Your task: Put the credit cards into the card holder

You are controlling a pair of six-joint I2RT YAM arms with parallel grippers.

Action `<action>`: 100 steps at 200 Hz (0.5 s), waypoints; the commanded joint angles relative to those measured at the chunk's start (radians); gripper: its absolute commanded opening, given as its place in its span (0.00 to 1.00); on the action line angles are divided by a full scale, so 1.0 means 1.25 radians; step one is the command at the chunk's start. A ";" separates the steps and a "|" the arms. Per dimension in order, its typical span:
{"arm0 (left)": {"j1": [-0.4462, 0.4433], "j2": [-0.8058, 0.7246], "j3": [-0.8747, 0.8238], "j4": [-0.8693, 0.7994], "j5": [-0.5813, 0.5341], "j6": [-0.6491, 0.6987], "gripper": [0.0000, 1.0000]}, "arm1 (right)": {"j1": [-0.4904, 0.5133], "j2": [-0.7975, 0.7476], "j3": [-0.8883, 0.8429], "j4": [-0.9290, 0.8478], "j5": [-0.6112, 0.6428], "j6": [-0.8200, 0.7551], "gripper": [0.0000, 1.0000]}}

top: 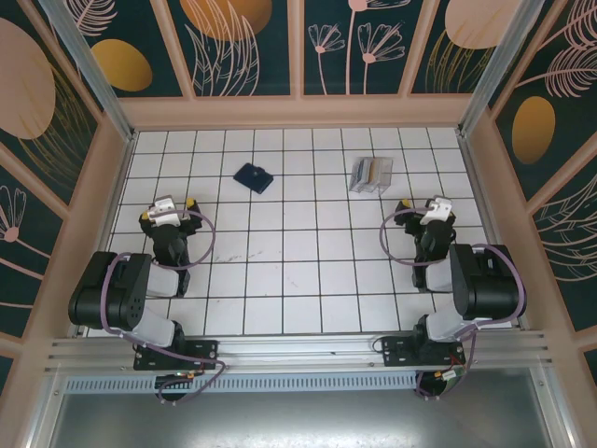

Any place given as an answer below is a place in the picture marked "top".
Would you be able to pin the silver credit card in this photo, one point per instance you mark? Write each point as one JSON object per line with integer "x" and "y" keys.
{"x": 360, "y": 170}

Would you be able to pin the navy card holder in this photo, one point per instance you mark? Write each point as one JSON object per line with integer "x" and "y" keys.
{"x": 253, "y": 177}

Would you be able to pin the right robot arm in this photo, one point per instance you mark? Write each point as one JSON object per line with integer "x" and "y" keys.
{"x": 443, "y": 326}

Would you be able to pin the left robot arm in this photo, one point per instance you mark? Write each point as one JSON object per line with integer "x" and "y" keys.
{"x": 154, "y": 331}

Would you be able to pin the grey metal sheet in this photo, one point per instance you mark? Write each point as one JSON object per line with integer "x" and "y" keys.
{"x": 298, "y": 420}

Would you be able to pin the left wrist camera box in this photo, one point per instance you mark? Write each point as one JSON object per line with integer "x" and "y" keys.
{"x": 163, "y": 212}

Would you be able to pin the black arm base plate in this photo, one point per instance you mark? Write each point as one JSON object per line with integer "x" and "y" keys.
{"x": 396, "y": 352}
{"x": 205, "y": 354}

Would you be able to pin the short aluminium side rail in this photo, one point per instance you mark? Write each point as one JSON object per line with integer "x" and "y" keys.
{"x": 521, "y": 324}

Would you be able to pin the aluminium frame post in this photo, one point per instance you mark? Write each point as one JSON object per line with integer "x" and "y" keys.
{"x": 497, "y": 70}
{"x": 97, "y": 79}

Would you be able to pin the long aluminium rail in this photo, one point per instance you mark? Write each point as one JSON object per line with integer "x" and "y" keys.
{"x": 298, "y": 350}

